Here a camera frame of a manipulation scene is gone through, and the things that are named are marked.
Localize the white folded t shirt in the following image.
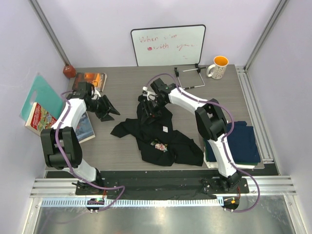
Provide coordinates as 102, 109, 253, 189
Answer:
201, 137, 263, 169

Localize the teal plastic cutting board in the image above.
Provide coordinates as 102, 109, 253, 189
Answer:
20, 75, 63, 121

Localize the black wire book stand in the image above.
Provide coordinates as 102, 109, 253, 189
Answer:
174, 63, 206, 90

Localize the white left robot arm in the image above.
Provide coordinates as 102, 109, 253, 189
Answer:
40, 82, 120, 195

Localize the black t shirt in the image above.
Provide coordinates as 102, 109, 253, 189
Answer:
111, 103, 203, 167

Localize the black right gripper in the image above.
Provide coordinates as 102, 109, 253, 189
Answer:
141, 97, 168, 125

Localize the red brown die block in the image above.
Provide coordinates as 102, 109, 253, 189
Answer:
62, 65, 76, 79

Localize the navy folded t shirt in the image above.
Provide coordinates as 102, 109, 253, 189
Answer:
203, 120, 261, 162

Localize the orange brown cover book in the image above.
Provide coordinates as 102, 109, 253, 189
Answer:
72, 73, 107, 92

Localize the white mug orange inside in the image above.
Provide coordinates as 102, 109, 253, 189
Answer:
206, 56, 229, 79

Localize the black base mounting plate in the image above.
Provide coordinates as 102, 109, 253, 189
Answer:
75, 170, 250, 195

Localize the small whiteboard with red writing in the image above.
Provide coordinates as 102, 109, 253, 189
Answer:
131, 24, 206, 66

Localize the blue cover book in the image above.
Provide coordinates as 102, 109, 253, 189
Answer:
75, 112, 95, 143

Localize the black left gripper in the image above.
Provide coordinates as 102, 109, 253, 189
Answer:
87, 95, 119, 122

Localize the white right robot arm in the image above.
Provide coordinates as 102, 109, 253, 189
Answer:
138, 78, 241, 193

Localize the red white cover book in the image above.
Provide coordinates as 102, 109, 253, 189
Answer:
25, 102, 57, 136

